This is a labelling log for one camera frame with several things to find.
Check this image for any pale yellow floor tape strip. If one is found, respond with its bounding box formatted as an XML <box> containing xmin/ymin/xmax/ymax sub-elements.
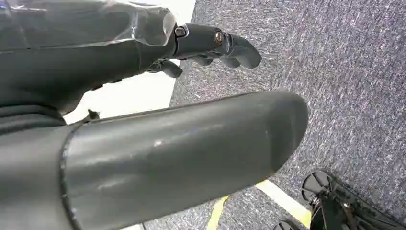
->
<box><xmin>255</xmin><ymin>180</ymin><xmax>313</xmax><ymax>229</ymax></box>

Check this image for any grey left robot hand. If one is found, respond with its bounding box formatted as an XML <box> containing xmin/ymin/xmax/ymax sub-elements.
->
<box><xmin>0</xmin><ymin>0</ymin><xmax>309</xmax><ymax>230</ymax></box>

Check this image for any black robot foot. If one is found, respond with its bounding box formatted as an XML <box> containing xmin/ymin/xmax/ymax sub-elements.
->
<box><xmin>301</xmin><ymin>170</ymin><xmax>406</xmax><ymax>230</ymax></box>
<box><xmin>272</xmin><ymin>219</ymin><xmax>302</xmax><ymax>230</ymax></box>

